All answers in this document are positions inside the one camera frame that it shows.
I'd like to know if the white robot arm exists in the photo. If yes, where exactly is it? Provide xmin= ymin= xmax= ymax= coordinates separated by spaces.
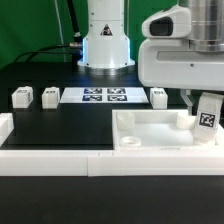
xmin=78 ymin=0 xmax=224 ymax=92

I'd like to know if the white U-shaped fence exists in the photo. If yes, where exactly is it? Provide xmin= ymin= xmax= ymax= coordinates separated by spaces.
xmin=0 ymin=113 xmax=224 ymax=176

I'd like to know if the white sheet with tags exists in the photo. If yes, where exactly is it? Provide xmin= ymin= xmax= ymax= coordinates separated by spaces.
xmin=60 ymin=87 xmax=148 ymax=103

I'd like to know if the black hose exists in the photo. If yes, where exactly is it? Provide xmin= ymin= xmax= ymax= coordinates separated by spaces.
xmin=65 ymin=0 xmax=83 ymax=44

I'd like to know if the white thin cable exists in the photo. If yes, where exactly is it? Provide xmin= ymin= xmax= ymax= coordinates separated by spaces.
xmin=53 ymin=0 xmax=67 ymax=63

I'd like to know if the black cable with connector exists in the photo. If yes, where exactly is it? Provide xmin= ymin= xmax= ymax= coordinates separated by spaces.
xmin=13 ymin=41 xmax=83 ymax=64

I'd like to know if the white square tabletop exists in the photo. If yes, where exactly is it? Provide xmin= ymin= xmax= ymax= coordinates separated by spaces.
xmin=112 ymin=110 xmax=224 ymax=150

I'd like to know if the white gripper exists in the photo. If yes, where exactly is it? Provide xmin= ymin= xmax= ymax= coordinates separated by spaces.
xmin=138 ymin=0 xmax=224 ymax=115

